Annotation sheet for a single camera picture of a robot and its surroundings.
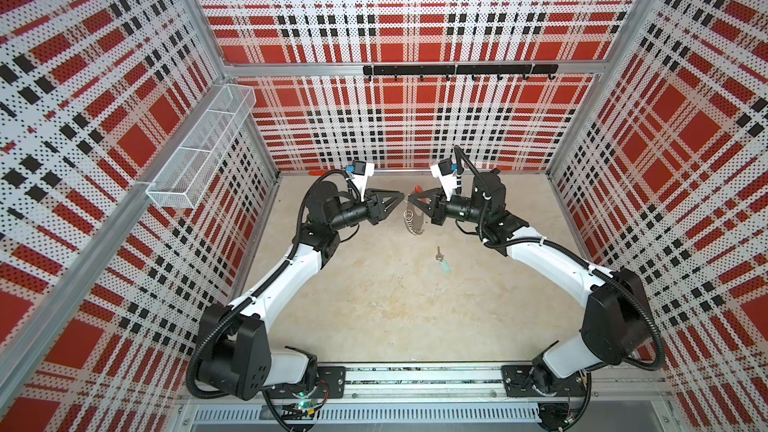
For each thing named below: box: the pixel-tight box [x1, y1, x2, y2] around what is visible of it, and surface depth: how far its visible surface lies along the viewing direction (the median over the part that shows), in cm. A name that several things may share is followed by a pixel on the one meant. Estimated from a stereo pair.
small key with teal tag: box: [436, 246, 451, 273], surface depth 98 cm
